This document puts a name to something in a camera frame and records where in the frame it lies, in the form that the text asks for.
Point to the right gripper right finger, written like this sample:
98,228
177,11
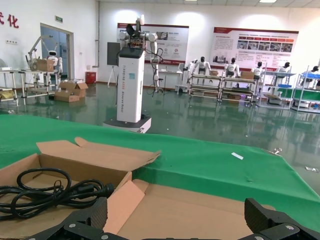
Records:
257,217

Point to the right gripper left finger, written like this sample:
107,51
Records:
96,215

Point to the torn-edged open cardboard box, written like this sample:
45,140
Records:
82,160

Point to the open box with round hole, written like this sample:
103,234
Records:
187,207

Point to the closed flat cardboard box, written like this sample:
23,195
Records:
65,97

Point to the open cardboard box on floor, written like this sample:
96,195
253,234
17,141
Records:
78,93

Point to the cardboard box on shelf rack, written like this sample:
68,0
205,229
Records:
247,75

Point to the small cardboard box on rack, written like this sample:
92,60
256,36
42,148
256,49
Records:
213,73

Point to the white tape strip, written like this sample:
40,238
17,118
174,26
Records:
237,156

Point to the green table cloth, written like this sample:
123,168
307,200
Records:
212,170

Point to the metal table clip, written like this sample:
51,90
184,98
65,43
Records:
277,151
311,169

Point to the dark shelf rack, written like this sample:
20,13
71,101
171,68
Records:
237,88
205,86

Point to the white tower wheeled robot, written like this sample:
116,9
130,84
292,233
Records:
130,87

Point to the shelf rack with green panel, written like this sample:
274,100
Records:
307,93

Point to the red bin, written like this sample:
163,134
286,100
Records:
91,78

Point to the grey shelf rack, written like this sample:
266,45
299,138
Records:
280,73

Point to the white humanoid robot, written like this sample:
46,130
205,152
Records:
315,68
285,68
232,68
202,65
258,71

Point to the white pipe rack table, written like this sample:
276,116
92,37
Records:
23,85

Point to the blue plastic bin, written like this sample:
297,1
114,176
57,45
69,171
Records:
311,75

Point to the black display on stand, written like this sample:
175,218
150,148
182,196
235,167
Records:
112,53

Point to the grey glass doorway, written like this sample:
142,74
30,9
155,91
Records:
70,50

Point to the small round-headed white robot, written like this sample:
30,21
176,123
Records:
52,53

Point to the wide red white poster board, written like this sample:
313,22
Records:
225,42

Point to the green exit sign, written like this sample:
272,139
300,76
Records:
59,19

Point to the ceiling light panel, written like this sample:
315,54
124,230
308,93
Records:
269,1

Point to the white wall pipe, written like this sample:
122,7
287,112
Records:
97,37

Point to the white wall socket strip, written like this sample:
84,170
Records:
11,42

